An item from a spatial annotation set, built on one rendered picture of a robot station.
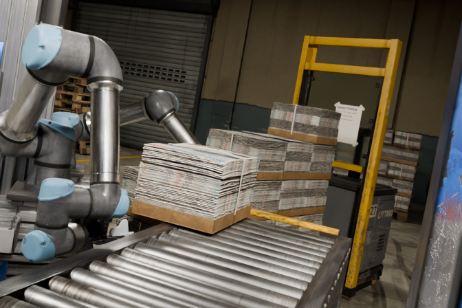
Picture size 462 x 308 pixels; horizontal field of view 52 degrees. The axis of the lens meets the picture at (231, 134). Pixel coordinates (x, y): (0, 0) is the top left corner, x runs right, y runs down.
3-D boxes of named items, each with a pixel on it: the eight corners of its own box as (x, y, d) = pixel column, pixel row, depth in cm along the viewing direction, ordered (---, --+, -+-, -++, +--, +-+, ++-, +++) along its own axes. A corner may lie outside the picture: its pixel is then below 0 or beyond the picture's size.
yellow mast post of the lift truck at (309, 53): (265, 254, 379) (304, 35, 370) (271, 252, 386) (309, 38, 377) (274, 258, 374) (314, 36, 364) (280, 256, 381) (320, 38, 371)
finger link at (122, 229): (141, 219, 139) (113, 221, 133) (138, 239, 139) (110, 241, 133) (135, 216, 141) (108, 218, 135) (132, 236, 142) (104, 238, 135)
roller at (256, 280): (136, 257, 129) (139, 238, 128) (306, 309, 113) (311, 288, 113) (126, 261, 124) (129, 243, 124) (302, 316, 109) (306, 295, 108)
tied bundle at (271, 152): (201, 166, 276) (207, 127, 275) (232, 167, 299) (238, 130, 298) (252, 181, 252) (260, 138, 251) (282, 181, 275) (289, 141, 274)
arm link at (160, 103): (155, 82, 195) (229, 175, 193) (161, 84, 206) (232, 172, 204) (133, 100, 196) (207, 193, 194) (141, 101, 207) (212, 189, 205)
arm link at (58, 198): (82, 178, 122) (75, 220, 122) (36, 176, 115) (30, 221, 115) (93, 184, 115) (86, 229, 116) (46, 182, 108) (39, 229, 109)
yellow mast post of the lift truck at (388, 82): (339, 284, 338) (386, 38, 329) (345, 282, 345) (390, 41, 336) (351, 289, 332) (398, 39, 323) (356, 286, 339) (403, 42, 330)
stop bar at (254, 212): (230, 207, 189) (232, 203, 189) (339, 234, 175) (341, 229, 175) (227, 209, 186) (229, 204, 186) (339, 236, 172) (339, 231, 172)
